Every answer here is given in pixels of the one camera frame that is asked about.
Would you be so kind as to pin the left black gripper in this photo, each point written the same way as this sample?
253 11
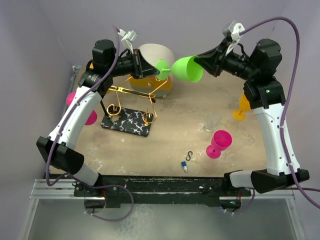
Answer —
141 68

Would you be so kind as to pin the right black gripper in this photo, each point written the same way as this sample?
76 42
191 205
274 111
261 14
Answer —
212 60

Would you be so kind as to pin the green wine glass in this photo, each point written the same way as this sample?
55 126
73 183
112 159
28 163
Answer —
184 69

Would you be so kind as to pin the clear wine glass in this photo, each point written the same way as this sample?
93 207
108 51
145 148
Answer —
212 121

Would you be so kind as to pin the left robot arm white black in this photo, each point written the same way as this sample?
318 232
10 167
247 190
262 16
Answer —
58 148

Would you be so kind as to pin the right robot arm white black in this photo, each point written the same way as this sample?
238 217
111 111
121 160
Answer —
267 99

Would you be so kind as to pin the pink wine glass front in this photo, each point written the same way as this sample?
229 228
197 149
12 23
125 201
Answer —
220 141

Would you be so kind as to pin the black s-hook carabiner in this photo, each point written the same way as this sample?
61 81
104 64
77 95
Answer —
189 155

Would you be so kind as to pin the small blue white bottle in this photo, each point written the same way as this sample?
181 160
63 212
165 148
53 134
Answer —
184 166

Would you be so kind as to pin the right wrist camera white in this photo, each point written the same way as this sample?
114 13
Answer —
232 34

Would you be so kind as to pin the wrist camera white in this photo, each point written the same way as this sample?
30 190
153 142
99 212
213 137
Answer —
127 39
232 34

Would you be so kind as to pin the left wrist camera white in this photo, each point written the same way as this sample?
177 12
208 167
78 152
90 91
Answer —
127 39

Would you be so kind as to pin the gold wire wine glass rack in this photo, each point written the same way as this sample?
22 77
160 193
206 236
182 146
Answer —
130 106

